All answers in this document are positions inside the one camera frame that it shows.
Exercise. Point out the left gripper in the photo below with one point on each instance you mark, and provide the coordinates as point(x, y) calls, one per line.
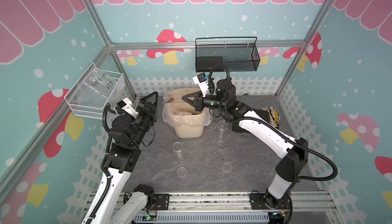
point(152, 114)

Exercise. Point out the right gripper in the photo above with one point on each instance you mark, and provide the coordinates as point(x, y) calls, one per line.
point(198, 103)

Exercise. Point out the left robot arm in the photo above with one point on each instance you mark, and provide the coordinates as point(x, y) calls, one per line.
point(126, 128)

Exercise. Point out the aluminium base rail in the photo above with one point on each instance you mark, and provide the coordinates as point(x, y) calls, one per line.
point(300, 207)

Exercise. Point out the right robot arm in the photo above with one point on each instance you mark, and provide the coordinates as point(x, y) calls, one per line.
point(218, 92)

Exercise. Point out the black wire mesh basket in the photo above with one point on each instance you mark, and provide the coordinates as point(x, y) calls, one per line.
point(239, 53)

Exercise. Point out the plastic bag in basket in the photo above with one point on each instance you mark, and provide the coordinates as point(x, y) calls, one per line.
point(101, 84)

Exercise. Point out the clear plastic bin liner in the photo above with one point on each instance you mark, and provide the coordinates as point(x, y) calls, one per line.
point(182, 114)

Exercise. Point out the black plastic case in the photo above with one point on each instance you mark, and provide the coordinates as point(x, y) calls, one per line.
point(261, 113)

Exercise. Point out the white yellow work gloves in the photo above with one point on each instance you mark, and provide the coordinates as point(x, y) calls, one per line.
point(273, 118)

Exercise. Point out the black box in basket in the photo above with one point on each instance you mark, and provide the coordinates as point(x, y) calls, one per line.
point(205, 63)

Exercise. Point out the clear plastic jar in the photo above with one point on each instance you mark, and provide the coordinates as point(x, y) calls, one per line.
point(177, 96)
point(178, 152)
point(221, 129)

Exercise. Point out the cream trash bin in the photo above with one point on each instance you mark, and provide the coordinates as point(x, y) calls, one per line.
point(183, 131)

